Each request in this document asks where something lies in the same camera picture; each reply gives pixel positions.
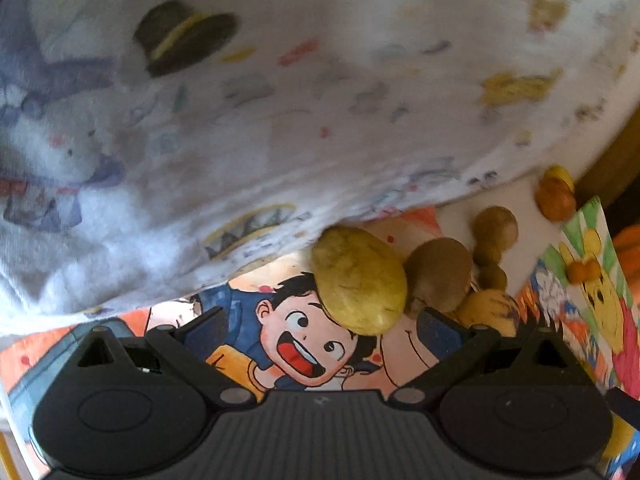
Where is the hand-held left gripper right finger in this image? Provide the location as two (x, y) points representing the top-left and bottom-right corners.
(387, 306), (576, 406)

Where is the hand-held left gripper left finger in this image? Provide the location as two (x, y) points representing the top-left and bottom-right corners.
(75, 306), (256, 406)

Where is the yellow-green oval fruit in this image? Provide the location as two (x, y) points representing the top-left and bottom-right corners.
(309, 226), (408, 336)

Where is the yellow round fruit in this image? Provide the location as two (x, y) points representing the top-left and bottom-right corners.
(457, 287), (521, 337)

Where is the small brown round fruit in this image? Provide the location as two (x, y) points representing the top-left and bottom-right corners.
(479, 263), (507, 291)
(474, 242), (502, 267)

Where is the brown-green round fruit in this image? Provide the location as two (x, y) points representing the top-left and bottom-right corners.
(472, 206), (519, 253)

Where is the small orange kumquat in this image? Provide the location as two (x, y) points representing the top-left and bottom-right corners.
(566, 260), (599, 283)

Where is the red-orange round fruit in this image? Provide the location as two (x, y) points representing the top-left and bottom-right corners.
(534, 180), (577, 222)

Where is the small yellow fruit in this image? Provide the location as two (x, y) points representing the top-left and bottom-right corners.
(543, 165), (576, 192)

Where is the white printed cloth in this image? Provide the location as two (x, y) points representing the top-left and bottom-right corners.
(0, 0), (640, 337)

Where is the brown wooden panel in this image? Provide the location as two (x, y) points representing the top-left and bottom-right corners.
(575, 107), (640, 208)

